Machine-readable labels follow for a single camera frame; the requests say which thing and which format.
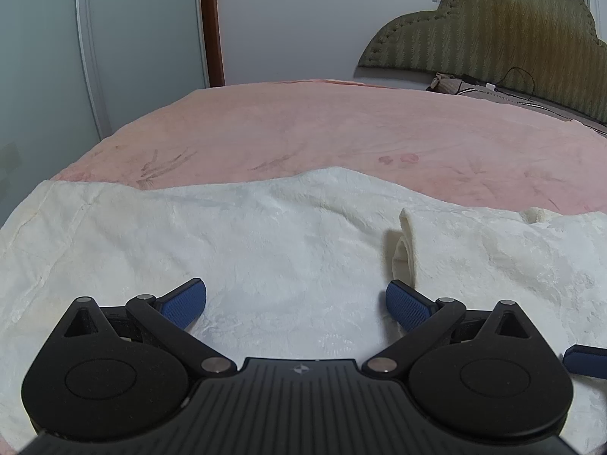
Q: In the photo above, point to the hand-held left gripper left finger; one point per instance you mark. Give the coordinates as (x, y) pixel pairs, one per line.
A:
(182, 304)

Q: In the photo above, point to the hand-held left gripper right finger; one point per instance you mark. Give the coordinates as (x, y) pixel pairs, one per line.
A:
(408, 307)

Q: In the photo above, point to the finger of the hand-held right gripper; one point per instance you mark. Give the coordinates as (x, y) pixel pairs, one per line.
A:
(588, 361)

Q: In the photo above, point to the white towel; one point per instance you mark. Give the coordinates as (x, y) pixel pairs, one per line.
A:
(284, 246)

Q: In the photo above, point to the pink blanket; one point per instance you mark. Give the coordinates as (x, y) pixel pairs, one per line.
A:
(332, 128)

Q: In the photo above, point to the brown pillow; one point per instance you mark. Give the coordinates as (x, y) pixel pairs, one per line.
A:
(498, 97)

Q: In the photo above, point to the pale sliding-door wardrobe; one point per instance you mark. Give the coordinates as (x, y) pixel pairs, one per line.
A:
(71, 57)

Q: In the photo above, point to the olive padded headboard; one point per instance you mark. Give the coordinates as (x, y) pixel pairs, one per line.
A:
(498, 23)

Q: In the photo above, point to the brown wooden door frame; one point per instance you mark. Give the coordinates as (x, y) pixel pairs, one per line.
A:
(211, 23)

